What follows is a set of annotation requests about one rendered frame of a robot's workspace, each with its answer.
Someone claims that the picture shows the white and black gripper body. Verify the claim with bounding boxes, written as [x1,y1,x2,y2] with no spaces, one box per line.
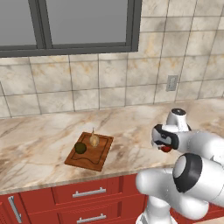
[150,123,179,151]

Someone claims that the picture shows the tan onion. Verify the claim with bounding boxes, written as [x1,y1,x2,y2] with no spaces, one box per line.
[88,127,101,148]

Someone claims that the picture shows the brown wooden cutting board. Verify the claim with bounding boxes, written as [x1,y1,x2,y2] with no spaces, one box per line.
[64,131,115,172]

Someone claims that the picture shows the dark green avocado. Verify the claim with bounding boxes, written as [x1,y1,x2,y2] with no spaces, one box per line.
[73,142,88,155]

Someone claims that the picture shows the red drawer front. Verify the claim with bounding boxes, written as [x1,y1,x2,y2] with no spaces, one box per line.
[27,194,147,224]
[52,176,123,206]
[122,172,147,202]

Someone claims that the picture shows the dark grey framed window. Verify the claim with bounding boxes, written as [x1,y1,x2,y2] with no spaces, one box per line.
[0,0,144,58]

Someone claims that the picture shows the red cupboard door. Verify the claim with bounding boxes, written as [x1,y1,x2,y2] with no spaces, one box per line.
[0,192,32,224]

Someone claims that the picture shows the grey wall outlet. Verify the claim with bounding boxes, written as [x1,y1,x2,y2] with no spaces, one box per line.
[165,74,179,93]

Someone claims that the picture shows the silver drawer handle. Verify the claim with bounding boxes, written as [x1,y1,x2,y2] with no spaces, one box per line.
[72,186,108,199]
[76,213,108,224]

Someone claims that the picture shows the silver cupboard door handle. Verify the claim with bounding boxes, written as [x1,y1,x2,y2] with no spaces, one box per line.
[7,195,23,224]

